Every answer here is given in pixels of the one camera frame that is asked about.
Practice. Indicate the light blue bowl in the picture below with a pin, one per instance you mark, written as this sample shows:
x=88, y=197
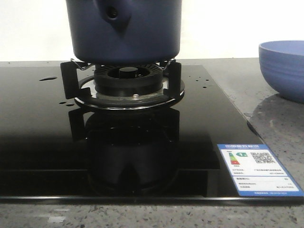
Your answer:
x=282, y=66

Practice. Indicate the blue energy efficiency label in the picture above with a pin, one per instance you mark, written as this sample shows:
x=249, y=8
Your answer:
x=257, y=173

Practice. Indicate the dark blue cooking pot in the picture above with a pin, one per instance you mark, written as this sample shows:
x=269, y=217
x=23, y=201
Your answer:
x=122, y=32

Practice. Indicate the black gas burner head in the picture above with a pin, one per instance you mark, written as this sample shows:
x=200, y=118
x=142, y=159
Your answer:
x=128, y=80

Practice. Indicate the black glass gas stove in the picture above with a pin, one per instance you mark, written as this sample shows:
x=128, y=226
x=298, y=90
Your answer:
x=52, y=151

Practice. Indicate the black pot support grate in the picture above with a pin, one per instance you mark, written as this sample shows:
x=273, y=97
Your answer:
x=84, y=92

